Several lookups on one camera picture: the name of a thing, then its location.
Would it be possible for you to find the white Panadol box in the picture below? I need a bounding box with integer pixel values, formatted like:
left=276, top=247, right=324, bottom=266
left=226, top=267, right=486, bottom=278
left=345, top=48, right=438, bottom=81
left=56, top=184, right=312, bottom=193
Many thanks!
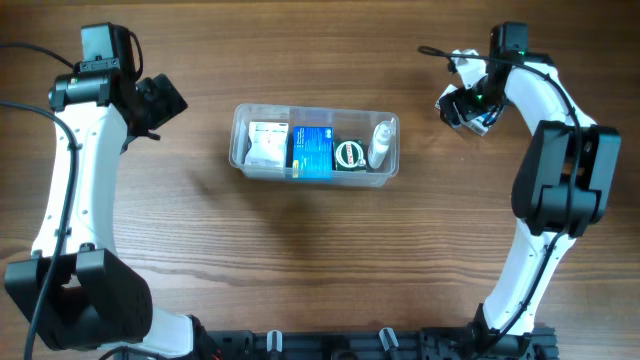
left=433, top=83, right=501, bottom=137

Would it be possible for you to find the blue lozenge box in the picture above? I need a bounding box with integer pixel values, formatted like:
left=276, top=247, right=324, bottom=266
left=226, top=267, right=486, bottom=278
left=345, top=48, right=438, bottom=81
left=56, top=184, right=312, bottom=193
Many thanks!
left=292, top=126, right=334, bottom=180

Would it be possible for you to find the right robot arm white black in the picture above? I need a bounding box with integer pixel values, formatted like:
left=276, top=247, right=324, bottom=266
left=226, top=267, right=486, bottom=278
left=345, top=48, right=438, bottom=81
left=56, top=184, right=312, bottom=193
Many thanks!
left=437, top=22, right=621, bottom=352

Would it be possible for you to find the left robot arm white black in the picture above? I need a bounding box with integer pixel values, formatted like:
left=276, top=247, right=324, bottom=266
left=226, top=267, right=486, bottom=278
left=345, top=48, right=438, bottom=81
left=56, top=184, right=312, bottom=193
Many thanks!
left=5, top=23, right=202, bottom=359

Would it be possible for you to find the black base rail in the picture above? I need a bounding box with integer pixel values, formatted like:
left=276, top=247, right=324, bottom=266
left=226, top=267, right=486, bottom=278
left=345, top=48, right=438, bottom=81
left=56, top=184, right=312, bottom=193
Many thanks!
left=204, top=327, right=559, bottom=360

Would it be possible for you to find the clear plastic container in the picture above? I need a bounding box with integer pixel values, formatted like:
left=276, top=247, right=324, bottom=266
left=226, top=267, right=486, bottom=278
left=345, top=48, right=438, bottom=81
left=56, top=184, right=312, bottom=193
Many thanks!
left=229, top=103, right=400, bottom=187

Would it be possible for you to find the green balm tin box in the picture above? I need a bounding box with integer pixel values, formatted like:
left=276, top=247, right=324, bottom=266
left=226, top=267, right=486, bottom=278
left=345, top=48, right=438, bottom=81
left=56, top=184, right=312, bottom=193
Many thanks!
left=334, top=139, right=367, bottom=172

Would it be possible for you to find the small clear spray bottle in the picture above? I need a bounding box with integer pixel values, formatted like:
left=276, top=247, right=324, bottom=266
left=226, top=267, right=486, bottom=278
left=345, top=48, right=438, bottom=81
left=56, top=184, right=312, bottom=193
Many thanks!
left=367, top=120, right=395, bottom=169

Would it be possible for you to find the white medicine box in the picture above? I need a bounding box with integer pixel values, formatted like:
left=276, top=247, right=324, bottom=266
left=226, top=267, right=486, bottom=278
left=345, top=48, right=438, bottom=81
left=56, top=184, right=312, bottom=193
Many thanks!
left=244, top=121, right=289, bottom=168

